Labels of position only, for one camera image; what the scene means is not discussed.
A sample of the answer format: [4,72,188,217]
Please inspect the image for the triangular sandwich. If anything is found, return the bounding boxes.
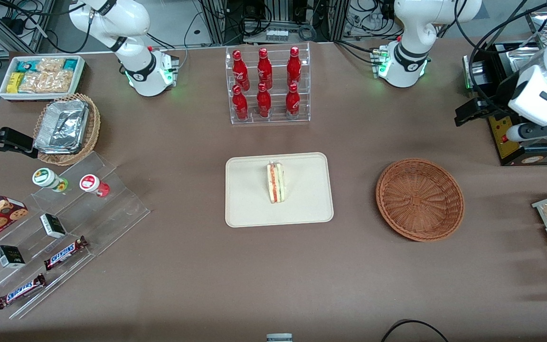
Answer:
[267,161,285,204]

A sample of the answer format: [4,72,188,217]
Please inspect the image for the aluminium foil tray stack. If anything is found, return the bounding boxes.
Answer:
[35,99,90,154]

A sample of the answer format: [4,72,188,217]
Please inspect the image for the tan oval wicker basket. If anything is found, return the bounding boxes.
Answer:
[33,93,101,166]

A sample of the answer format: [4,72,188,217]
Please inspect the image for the brown round wicker basket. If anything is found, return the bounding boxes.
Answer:
[376,158,465,243]

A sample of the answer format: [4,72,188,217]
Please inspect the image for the cream rectangular tray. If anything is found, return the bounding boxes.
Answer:
[225,152,334,228]

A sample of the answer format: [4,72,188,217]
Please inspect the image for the stainless steel pan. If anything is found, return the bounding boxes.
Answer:
[497,45,547,85]

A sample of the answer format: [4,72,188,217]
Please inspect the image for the white rectangular snack bin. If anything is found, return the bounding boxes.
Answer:
[0,55,86,103]

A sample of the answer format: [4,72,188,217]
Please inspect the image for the green lid snack cup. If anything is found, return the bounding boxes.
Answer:
[32,168,69,192]

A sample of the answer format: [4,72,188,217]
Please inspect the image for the black food warmer case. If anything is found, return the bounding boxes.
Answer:
[462,7,547,167]

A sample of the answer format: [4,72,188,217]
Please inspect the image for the clear bag of crackers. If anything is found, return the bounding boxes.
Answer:
[43,70,75,93]
[36,58,65,73]
[19,71,46,93]

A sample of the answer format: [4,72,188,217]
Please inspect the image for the red lid snack cup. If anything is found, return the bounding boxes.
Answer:
[79,174,110,198]

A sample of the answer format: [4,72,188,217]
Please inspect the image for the small black box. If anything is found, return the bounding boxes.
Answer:
[0,245,26,269]
[40,213,67,239]

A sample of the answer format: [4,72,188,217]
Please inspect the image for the snickers chocolate bar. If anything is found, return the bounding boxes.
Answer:
[0,273,47,310]
[43,236,89,271]

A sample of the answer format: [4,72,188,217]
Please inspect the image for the clear acrylic stepped shelf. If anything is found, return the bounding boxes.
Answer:
[0,151,151,320]

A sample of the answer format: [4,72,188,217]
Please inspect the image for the red cola bottle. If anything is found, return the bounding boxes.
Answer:
[232,85,249,121]
[257,47,273,90]
[232,50,250,91]
[256,83,272,119]
[287,46,302,87]
[285,83,301,119]

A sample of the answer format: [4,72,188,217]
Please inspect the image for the clear acrylic bottle rack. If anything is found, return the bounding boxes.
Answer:
[225,42,311,125]

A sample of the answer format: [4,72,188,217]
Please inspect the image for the black looped cable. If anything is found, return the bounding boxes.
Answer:
[380,320,450,342]

